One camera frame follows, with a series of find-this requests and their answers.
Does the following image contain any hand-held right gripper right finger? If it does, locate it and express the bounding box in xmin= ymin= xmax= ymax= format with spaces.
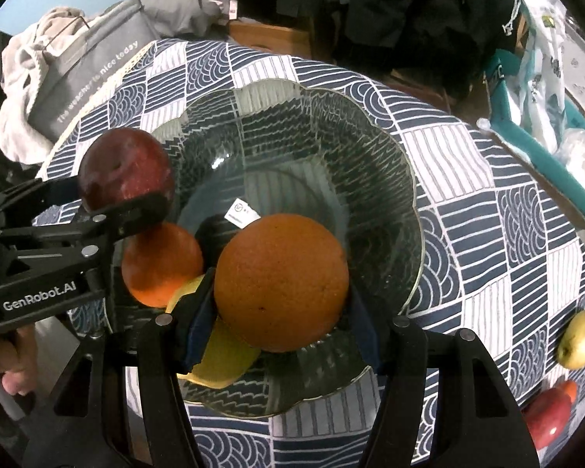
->
xmin=346 ymin=292 xmax=542 ymax=468

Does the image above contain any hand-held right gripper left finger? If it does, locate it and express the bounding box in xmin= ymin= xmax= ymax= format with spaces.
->
xmin=27 ymin=280 xmax=218 ymax=468

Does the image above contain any teal plastic basket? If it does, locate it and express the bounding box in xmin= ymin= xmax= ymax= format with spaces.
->
xmin=477 ymin=49 xmax=585 ymax=228

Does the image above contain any ribbed glass bowl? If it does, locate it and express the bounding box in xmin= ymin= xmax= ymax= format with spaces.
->
xmin=146 ymin=80 xmax=426 ymax=418

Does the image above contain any yellow apple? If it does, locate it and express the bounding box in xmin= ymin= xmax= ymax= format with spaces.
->
xmin=166 ymin=273 xmax=262 ymax=389

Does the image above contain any navy white patterned tablecloth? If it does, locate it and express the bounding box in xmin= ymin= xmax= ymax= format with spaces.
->
xmin=34 ymin=38 xmax=585 ymax=468

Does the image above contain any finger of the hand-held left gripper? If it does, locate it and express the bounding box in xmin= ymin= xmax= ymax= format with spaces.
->
xmin=75 ymin=193 xmax=170 ymax=265
xmin=0 ymin=177 xmax=85 ymax=226

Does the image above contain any grey tote bag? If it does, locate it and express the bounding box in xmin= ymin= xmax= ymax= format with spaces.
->
xmin=27 ymin=0 xmax=153 ymax=143

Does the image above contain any wooden drawer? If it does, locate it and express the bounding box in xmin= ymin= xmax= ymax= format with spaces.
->
xmin=228 ymin=17 xmax=319 ymax=60

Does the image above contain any grey clothes pile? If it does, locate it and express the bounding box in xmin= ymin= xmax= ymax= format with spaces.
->
xmin=140 ymin=0 xmax=236 ymax=43

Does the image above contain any black hooded coat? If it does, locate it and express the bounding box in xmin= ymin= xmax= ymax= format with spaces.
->
xmin=273 ymin=0 xmax=523 ymax=94

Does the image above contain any person's left hand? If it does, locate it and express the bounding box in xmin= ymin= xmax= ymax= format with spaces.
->
xmin=0 ymin=326 xmax=36 ymax=397

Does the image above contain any red apple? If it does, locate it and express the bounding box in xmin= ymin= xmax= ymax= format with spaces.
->
xmin=521 ymin=387 xmax=573 ymax=452
xmin=78 ymin=128 xmax=176 ymax=213

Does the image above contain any clear plastic bag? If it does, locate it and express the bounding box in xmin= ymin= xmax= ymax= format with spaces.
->
xmin=556 ymin=128 xmax=585 ymax=192

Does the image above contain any white printed plastic bag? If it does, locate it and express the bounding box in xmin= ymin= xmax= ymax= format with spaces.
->
xmin=508 ymin=0 xmax=585 ymax=133

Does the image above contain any large orange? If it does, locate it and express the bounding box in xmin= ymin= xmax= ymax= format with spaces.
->
xmin=213 ymin=214 xmax=350 ymax=355

